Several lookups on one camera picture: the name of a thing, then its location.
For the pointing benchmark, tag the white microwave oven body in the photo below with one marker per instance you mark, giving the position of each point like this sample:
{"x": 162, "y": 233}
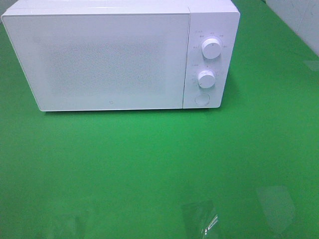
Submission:
{"x": 207, "y": 19}

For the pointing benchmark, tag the white round knob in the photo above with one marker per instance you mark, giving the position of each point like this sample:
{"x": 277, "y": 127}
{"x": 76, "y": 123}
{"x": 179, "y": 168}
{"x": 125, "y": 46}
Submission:
{"x": 211, "y": 48}
{"x": 206, "y": 79}

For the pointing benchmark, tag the white microwave door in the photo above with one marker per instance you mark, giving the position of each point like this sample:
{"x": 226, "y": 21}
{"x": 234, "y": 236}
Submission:
{"x": 102, "y": 62}

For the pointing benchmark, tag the round white door button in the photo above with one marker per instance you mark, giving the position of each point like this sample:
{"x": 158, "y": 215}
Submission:
{"x": 202, "y": 99}

